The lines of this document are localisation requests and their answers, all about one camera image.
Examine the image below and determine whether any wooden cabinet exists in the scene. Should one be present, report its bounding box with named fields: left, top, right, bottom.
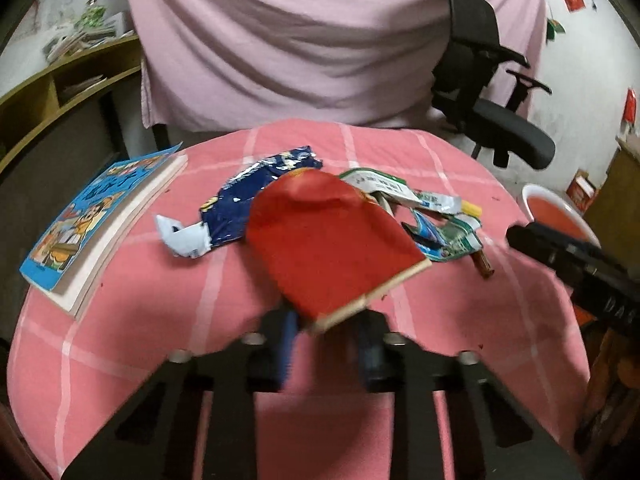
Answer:
left=582, top=137, right=640, bottom=252

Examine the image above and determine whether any pink hanging cloth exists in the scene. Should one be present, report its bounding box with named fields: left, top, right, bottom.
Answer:
left=121, top=0, right=549, bottom=131

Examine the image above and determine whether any green blue torn wrapper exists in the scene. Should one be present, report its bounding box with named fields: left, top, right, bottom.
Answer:
left=402, top=207, right=485, bottom=264

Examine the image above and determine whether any white green printed wrapper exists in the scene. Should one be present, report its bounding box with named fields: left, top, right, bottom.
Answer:
left=339, top=167, right=462, bottom=216

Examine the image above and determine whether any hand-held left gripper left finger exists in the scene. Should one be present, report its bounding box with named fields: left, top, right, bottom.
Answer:
left=60, top=307, right=302, bottom=480

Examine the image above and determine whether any wooden shelf desk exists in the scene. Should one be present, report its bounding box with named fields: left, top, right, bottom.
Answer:
left=0, top=35, right=144, bottom=173

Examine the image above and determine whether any white bin with red bag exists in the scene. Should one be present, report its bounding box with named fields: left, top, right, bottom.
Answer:
left=521, top=183, right=602, bottom=252

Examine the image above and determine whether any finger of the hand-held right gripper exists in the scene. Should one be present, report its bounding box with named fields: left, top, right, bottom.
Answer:
left=506, top=222, right=578, bottom=273

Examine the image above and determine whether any red hanging wall ornament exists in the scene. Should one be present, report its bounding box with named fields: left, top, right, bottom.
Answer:
left=620, top=88, right=637, bottom=137

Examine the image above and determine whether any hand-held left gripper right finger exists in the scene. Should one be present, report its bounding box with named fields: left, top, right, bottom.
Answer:
left=356, top=310, right=584, bottom=480

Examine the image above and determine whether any blue snack wrapper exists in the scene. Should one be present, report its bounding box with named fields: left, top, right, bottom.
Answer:
left=156, top=146, right=324, bottom=259

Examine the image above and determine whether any red cardboard box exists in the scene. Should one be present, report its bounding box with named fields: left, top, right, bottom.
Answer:
left=567, top=170, right=599, bottom=206

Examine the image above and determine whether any blue cartoon book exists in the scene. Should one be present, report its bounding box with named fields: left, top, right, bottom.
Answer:
left=19, top=142, right=189, bottom=321

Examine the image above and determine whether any brown stick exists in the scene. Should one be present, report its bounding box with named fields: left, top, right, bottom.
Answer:
left=472, top=250, right=496, bottom=280

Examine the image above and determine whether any stack of books and papers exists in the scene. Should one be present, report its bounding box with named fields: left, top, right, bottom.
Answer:
left=42, top=4, right=137, bottom=62

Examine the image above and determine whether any black office chair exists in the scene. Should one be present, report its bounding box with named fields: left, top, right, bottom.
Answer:
left=430, top=0, right=557, bottom=171

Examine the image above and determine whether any red paper packet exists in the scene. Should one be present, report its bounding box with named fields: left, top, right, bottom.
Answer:
left=246, top=169, right=433, bottom=333

